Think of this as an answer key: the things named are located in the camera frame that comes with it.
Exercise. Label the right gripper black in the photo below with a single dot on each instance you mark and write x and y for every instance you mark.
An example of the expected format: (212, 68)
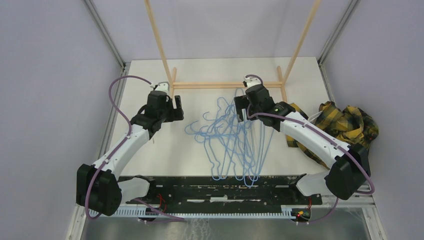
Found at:
(245, 105)

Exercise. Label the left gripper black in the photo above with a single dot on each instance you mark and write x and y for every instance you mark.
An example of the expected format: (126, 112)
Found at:
(173, 108)

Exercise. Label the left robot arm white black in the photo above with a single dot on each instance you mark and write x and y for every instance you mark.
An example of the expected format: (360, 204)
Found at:
(98, 188)

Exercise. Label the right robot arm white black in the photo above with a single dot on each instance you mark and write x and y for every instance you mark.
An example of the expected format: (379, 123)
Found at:
(348, 163)

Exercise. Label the yellow black plaid shirt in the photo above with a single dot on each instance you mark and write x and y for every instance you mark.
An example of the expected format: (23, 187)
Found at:
(351, 125)

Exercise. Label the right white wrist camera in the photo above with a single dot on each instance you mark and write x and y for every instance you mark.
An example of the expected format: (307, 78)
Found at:
(251, 81)

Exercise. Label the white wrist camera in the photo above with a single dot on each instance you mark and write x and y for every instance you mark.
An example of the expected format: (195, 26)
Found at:
(251, 81)
(161, 86)

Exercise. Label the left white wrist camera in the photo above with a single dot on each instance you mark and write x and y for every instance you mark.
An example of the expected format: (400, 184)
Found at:
(161, 86)

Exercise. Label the wooden hanger rack frame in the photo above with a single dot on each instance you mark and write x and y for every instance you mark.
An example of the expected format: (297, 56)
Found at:
(282, 76)

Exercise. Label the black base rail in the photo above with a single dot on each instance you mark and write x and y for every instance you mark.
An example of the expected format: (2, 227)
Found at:
(204, 195)

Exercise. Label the white slotted cable duct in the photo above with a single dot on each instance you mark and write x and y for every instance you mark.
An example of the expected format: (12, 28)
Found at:
(141, 211)

